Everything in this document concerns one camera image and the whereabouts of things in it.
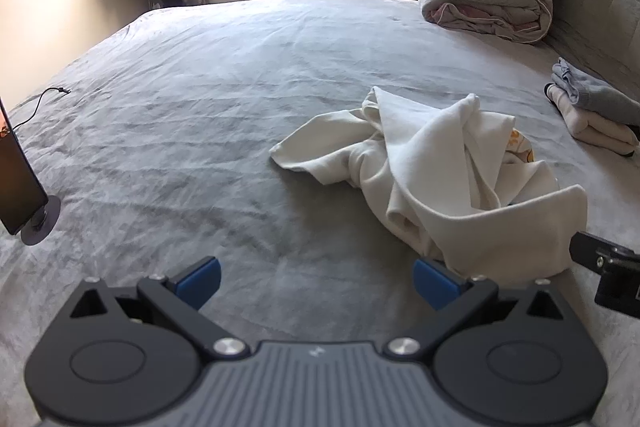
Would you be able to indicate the round grey stand base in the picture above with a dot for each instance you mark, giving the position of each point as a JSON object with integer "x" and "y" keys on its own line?
{"x": 47, "y": 219}

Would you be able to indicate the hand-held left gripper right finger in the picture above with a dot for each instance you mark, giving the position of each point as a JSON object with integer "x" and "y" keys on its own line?
{"x": 434, "y": 283}

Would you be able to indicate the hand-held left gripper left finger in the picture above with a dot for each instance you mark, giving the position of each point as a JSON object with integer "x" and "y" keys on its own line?
{"x": 200, "y": 283}

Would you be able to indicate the folded cream garment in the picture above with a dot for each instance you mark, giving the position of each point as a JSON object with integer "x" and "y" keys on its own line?
{"x": 595, "y": 129}

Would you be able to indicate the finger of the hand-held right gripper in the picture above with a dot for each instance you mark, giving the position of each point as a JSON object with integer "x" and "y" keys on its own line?
{"x": 595, "y": 257}

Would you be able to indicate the bed with grey sheet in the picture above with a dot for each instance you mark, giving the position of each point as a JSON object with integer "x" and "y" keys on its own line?
{"x": 200, "y": 107}

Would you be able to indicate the white printed t-shirt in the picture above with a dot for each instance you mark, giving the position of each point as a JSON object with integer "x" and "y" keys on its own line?
{"x": 450, "y": 147}

